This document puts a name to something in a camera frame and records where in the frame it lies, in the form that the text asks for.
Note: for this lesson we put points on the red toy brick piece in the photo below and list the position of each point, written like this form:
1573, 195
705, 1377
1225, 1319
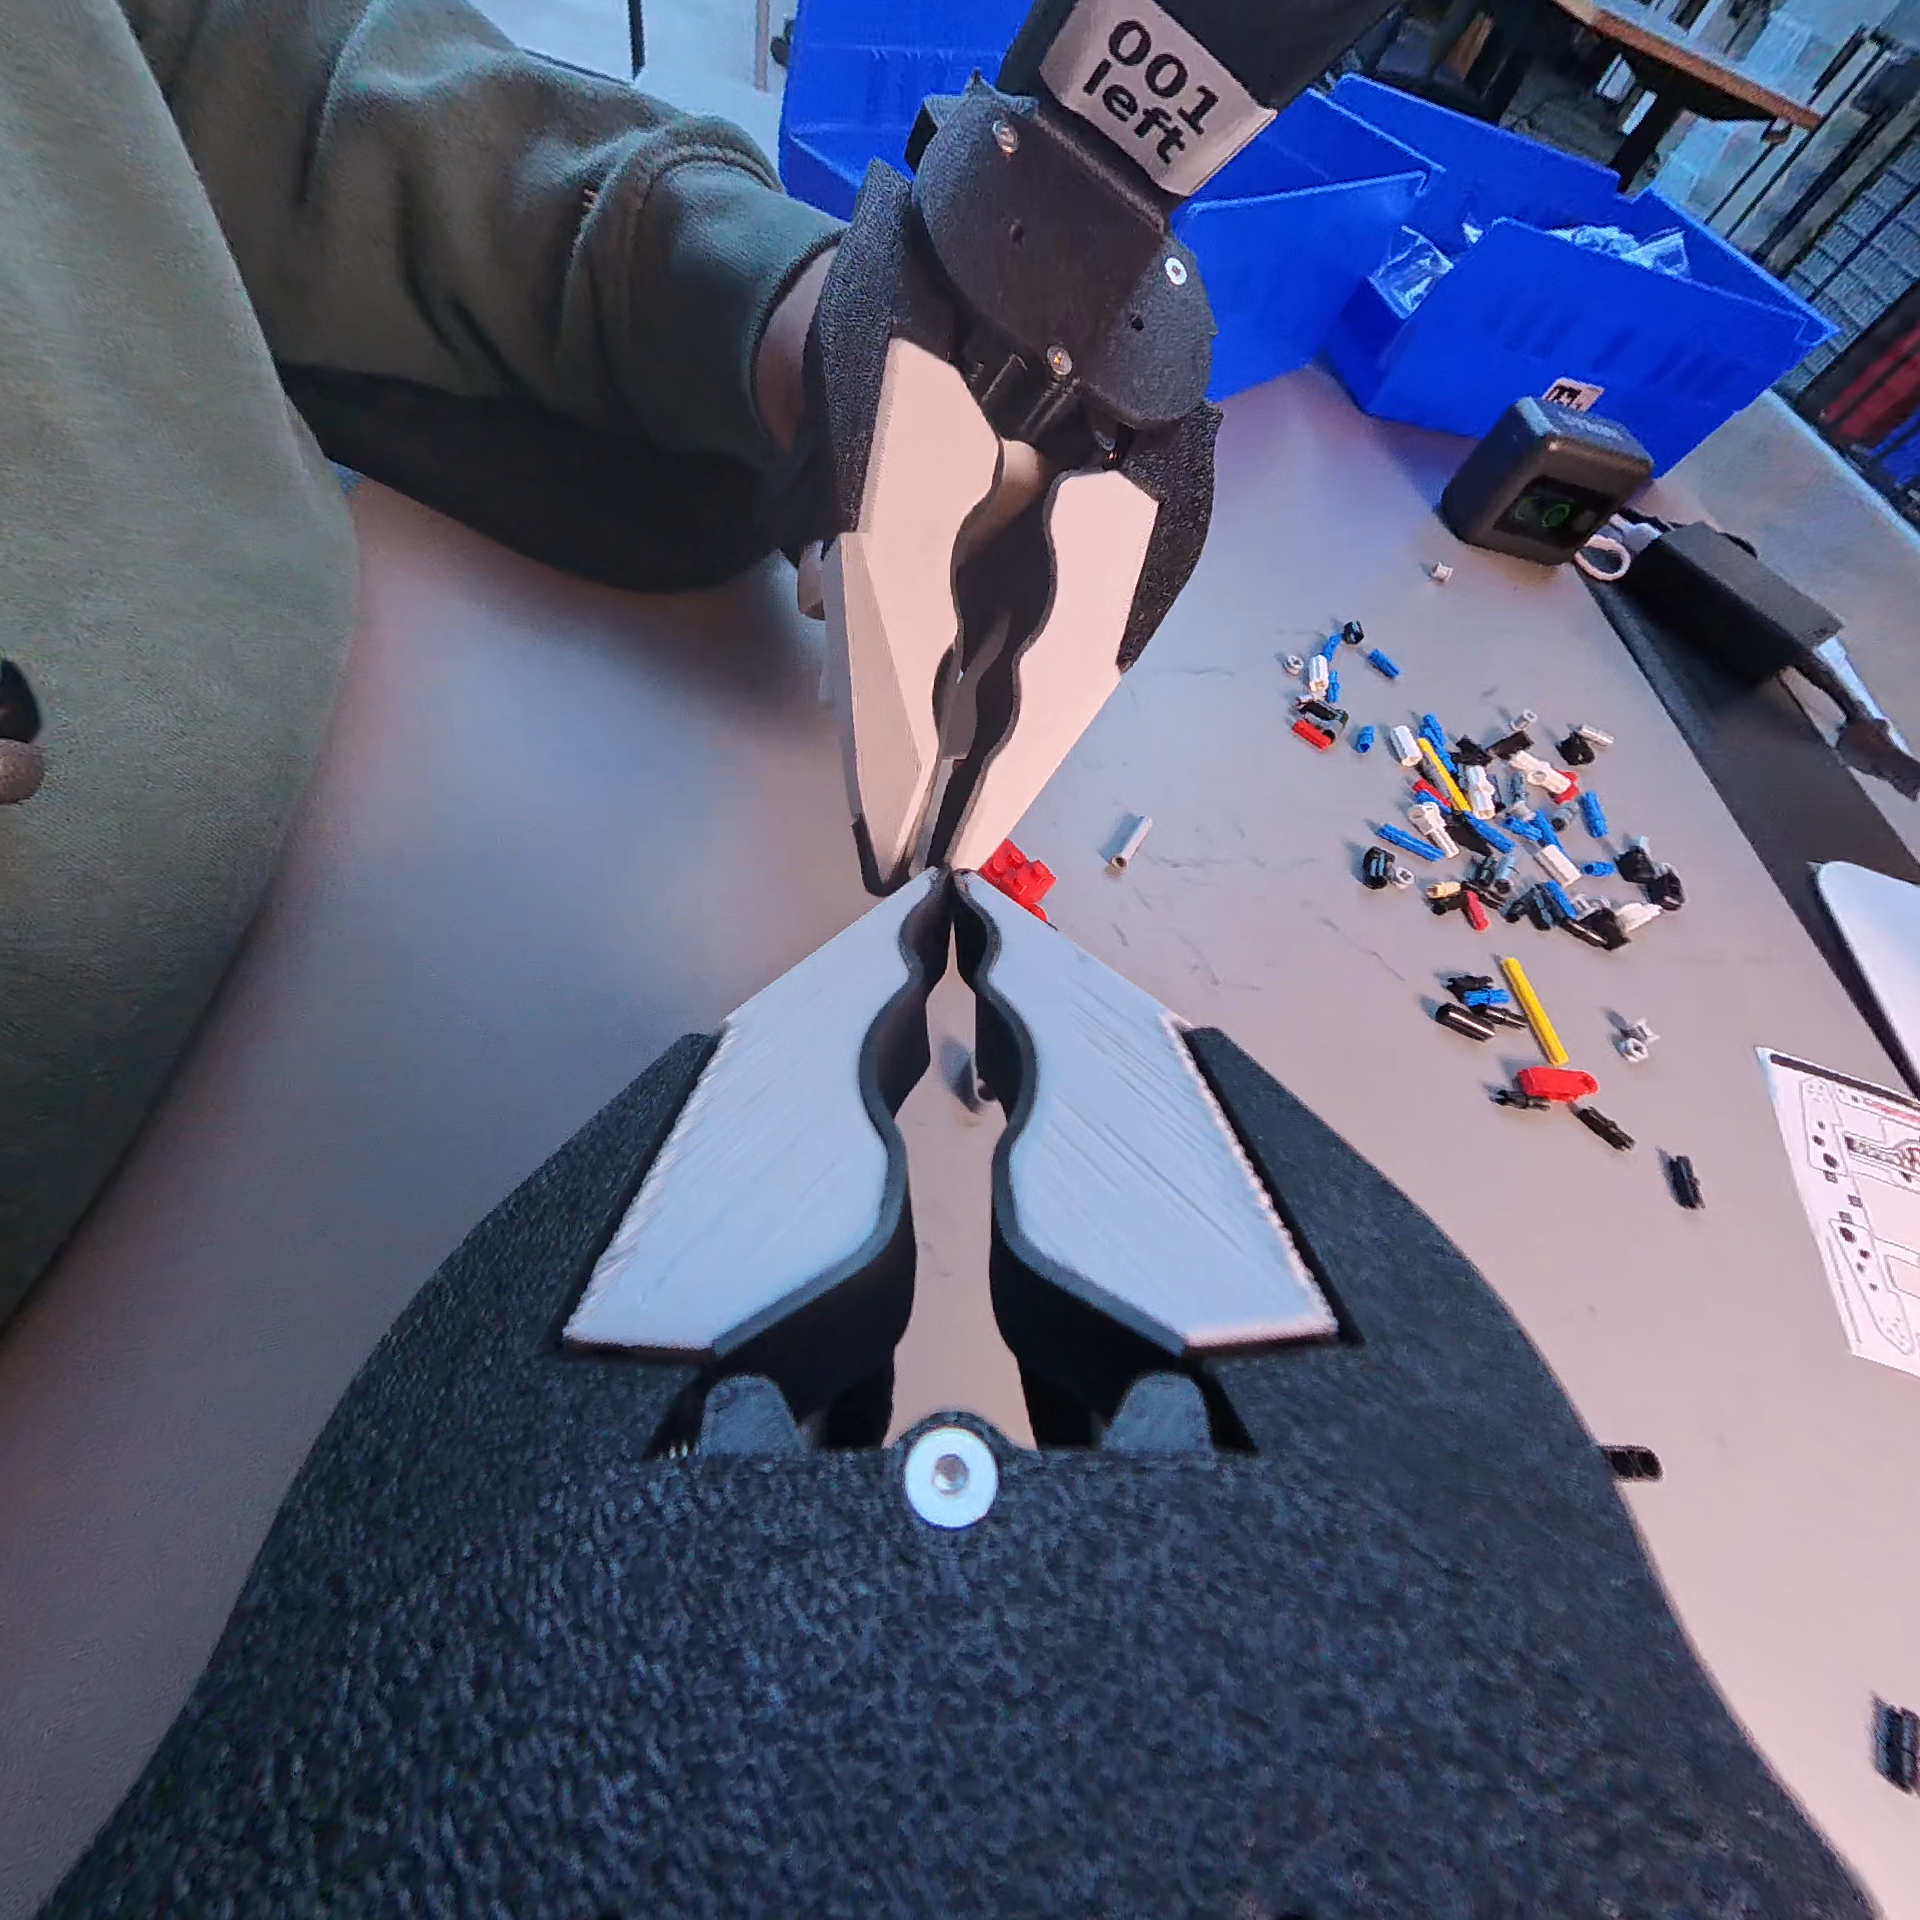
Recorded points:
1021, 881

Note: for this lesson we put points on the black power adapter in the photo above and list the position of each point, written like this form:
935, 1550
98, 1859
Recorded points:
1740, 602

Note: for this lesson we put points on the small black connector piece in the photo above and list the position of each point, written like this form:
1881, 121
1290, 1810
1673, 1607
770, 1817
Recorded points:
1682, 1179

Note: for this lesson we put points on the green sweatshirt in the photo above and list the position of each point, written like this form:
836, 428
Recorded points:
151, 602

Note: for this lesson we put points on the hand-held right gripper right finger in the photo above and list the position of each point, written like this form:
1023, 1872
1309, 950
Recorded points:
1154, 1170

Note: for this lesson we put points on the black device with green screen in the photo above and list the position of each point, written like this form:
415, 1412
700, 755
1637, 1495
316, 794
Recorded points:
1545, 480

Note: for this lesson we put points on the white document stand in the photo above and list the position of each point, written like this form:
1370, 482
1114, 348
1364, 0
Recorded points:
1885, 960

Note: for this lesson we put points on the small grey pin piece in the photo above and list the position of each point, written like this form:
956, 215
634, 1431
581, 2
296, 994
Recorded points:
1129, 842

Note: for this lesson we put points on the printed instruction sheet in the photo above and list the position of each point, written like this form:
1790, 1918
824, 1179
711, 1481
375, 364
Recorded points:
1855, 1200

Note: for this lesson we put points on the grey desk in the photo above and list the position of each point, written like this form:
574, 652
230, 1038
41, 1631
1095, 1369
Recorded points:
452, 900

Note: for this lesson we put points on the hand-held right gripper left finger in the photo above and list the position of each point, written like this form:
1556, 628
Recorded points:
766, 1170

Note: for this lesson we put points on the pile of small toy bricks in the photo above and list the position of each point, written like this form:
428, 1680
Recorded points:
1501, 855

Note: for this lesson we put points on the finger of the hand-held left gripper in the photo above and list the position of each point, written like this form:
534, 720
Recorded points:
1074, 602
911, 571

